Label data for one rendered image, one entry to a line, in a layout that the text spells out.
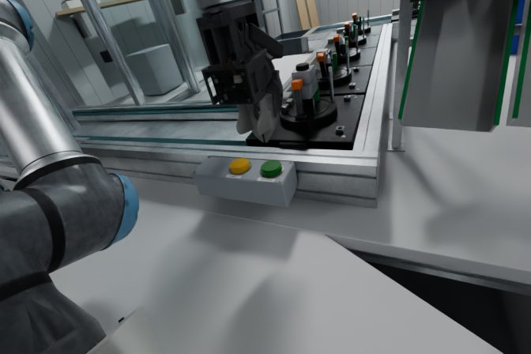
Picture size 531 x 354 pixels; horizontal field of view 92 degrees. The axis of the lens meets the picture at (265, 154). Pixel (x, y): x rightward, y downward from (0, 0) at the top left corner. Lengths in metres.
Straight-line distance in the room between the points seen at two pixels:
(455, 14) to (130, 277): 0.76
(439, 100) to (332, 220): 0.29
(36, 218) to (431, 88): 0.62
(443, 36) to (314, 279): 0.48
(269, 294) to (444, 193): 0.37
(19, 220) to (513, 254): 0.64
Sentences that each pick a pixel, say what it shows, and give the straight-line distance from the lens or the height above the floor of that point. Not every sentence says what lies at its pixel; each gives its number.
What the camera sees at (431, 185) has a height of 0.86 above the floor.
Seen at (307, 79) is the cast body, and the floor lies 1.07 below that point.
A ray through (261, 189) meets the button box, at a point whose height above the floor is 0.94.
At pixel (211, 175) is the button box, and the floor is 0.96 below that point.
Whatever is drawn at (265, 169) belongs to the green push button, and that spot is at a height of 0.97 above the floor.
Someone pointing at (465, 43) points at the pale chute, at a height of 1.10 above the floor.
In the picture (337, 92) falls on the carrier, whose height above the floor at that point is 0.97.
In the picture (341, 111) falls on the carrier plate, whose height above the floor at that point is 0.97.
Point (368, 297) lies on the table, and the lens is 0.44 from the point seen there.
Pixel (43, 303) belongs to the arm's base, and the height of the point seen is 1.03.
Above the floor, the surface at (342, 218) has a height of 0.86.
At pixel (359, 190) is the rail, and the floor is 0.90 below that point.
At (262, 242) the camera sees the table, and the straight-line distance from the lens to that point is 0.51.
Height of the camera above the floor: 1.24
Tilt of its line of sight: 31 degrees down
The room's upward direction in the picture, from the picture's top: 14 degrees counter-clockwise
